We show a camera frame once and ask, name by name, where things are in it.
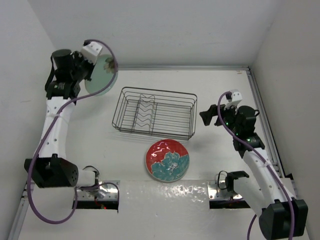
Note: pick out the metal base plate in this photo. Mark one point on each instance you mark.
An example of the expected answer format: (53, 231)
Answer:
(101, 191)
(217, 192)

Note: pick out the red teal flower plate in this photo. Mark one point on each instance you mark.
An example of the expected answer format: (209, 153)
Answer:
(167, 160)

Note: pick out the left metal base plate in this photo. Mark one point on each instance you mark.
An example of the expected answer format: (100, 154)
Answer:
(101, 191)

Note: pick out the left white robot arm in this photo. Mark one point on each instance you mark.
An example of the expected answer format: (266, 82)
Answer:
(49, 168)

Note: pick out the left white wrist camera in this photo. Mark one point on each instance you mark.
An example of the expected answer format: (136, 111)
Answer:
(91, 50)

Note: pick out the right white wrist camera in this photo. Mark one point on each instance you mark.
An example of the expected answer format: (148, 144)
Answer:
(234, 97)

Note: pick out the green flower plate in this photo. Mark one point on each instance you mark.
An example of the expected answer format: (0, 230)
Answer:
(102, 75)

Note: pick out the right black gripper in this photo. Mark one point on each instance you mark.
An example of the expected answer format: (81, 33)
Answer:
(207, 115)

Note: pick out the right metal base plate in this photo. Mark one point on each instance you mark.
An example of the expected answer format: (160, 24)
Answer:
(217, 192)

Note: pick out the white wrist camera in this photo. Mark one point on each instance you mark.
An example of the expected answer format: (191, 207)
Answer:
(91, 50)
(234, 97)

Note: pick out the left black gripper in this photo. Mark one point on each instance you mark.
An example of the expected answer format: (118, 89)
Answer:
(79, 57)

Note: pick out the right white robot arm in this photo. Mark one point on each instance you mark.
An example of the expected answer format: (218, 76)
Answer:
(280, 215)

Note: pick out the black wire dish rack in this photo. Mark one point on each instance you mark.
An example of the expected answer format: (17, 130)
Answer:
(154, 112)

